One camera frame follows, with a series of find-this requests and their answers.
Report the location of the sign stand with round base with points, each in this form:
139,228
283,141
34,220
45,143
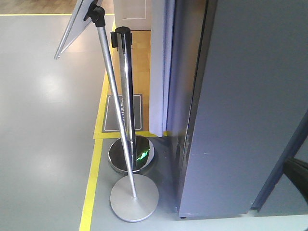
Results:
135,196

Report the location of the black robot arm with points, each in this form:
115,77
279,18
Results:
297,172

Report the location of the chrome barrier stanchion post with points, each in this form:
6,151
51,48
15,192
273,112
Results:
140,147

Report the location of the white fridge door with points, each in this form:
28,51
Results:
249,101

